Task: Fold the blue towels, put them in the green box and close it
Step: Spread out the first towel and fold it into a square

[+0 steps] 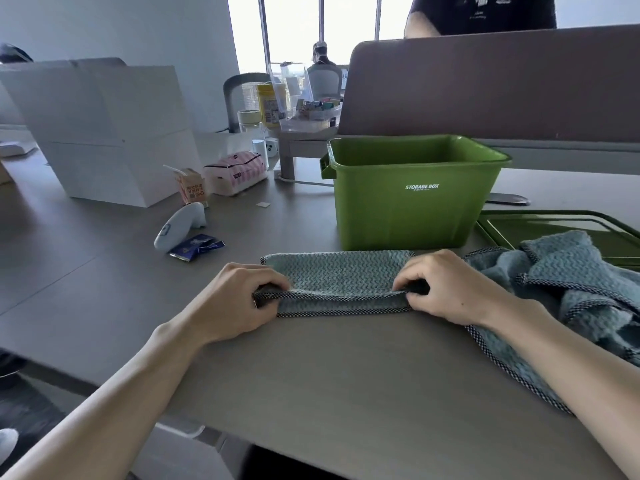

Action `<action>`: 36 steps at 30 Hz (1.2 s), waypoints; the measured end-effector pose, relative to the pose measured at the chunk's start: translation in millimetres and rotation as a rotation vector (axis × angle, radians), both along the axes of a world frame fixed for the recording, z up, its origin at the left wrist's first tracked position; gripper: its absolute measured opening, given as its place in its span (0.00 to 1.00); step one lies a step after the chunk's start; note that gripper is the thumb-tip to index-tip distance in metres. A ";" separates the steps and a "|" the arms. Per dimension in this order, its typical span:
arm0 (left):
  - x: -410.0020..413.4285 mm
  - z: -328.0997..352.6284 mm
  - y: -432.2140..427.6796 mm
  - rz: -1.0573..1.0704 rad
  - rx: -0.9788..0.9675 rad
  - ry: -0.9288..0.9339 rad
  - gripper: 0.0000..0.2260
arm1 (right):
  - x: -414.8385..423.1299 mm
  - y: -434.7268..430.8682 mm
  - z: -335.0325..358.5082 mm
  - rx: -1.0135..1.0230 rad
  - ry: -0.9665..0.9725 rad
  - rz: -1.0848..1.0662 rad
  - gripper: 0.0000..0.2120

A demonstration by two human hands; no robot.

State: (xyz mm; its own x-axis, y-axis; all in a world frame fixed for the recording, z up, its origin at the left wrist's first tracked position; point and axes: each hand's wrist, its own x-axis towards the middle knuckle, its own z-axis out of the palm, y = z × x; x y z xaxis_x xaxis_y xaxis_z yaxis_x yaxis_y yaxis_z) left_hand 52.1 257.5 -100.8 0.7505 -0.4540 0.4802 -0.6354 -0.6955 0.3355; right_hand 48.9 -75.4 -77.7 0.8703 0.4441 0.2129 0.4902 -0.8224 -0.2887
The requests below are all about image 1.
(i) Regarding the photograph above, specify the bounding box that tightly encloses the person's right hand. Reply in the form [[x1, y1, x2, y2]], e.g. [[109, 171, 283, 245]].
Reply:
[[392, 249, 507, 330]]

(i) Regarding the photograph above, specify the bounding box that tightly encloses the person's left hand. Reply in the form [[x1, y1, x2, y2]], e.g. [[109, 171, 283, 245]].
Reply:
[[192, 262, 294, 346]]

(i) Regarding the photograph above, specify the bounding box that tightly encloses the blue-grey towel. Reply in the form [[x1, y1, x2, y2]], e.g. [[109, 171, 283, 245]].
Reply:
[[252, 250, 432, 318], [462, 247, 576, 416], [514, 230, 640, 366]]

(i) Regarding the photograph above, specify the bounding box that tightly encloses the person's right forearm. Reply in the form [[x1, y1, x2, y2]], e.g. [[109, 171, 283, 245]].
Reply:
[[482, 295, 640, 480]]

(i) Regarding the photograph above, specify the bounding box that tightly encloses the person's left forearm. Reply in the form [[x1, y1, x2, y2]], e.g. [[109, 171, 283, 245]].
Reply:
[[0, 315, 211, 480]]

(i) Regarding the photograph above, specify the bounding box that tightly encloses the flat blue-grey towel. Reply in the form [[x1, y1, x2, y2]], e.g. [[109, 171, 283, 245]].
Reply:
[[462, 247, 576, 416]]

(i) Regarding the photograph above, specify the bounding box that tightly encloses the blue foil packet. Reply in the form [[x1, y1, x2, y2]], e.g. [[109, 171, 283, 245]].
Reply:
[[168, 233, 226, 263]]

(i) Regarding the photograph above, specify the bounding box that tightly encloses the green plastic storage box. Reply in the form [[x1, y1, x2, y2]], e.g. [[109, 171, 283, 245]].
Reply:
[[320, 134, 514, 252]]

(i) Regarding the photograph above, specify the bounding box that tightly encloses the white handheld device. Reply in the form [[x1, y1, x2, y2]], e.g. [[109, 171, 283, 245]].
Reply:
[[153, 202, 209, 254]]

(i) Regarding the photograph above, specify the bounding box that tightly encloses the green plastic box lid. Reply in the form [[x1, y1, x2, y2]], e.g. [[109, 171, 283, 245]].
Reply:
[[474, 209, 640, 272]]

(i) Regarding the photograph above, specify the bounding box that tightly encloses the pink tissue pack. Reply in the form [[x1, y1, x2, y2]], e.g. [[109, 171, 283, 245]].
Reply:
[[203, 150, 270, 197]]

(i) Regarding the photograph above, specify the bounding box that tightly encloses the flat silver object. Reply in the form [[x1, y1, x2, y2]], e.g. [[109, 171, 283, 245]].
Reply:
[[485, 193, 531, 207]]

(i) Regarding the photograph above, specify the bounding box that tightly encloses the orange drink carton with straw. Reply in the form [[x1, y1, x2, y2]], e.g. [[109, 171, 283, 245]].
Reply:
[[162, 164, 207, 206]]

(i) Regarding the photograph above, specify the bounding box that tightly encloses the crumpled blue-grey towel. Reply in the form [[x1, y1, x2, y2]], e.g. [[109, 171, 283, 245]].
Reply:
[[514, 230, 640, 366]]

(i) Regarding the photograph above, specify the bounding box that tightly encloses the white monitor riser shelf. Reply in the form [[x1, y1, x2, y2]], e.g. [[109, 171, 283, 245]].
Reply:
[[267, 126, 342, 181]]

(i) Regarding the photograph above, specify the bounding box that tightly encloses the clear jar with white lid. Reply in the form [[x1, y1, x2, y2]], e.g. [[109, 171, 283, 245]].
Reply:
[[237, 109, 264, 135]]

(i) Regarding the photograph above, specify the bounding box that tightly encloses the clear bin of small items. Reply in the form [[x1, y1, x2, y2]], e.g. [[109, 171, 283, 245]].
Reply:
[[278, 94, 344, 135]]

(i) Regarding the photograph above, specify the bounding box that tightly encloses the yellow canister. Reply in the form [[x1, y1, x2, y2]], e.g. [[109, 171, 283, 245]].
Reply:
[[256, 82, 289, 130]]

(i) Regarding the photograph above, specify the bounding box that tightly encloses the grey office chair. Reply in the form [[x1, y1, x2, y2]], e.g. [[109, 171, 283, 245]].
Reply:
[[222, 72, 274, 135]]

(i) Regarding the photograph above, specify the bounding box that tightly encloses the grey desk partition screen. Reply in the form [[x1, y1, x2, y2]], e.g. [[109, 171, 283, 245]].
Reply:
[[337, 24, 640, 141]]

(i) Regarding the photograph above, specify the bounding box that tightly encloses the white chair with dark headrest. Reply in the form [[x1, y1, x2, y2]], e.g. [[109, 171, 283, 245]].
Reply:
[[305, 41, 347, 99]]

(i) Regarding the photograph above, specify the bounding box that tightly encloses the white cardboard box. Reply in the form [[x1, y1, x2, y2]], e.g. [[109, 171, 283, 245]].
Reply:
[[0, 57, 205, 209]]

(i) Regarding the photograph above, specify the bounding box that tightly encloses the white shoe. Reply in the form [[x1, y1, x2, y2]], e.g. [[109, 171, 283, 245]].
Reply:
[[0, 428, 20, 461]]

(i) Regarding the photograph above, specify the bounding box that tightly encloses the flat white object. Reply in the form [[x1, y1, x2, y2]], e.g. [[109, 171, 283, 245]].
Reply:
[[0, 140, 39, 159]]

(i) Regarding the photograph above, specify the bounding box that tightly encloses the black round object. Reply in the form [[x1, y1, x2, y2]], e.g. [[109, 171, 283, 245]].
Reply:
[[0, 42, 34, 64]]

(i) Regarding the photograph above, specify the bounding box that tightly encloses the white cable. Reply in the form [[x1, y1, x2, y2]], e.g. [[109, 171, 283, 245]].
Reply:
[[276, 175, 336, 188]]

